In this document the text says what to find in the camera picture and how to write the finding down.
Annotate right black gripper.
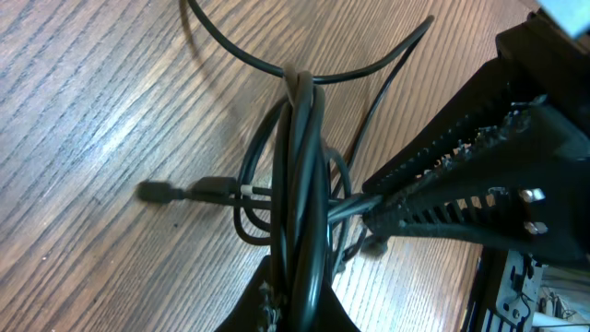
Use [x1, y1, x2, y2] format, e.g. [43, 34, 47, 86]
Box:
[496, 9, 589, 158]

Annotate thin black usb cable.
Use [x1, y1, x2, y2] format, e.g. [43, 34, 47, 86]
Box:
[136, 39, 425, 276]

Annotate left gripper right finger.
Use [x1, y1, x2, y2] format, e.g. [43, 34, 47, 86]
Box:
[317, 282, 360, 332]

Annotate thick black cable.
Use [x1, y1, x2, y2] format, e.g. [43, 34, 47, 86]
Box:
[186, 0, 436, 332]

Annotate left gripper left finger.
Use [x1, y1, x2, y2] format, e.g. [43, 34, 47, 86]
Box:
[215, 255, 288, 332]

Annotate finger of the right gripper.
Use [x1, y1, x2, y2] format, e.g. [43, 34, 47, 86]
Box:
[362, 105, 589, 263]
[362, 58, 549, 194]

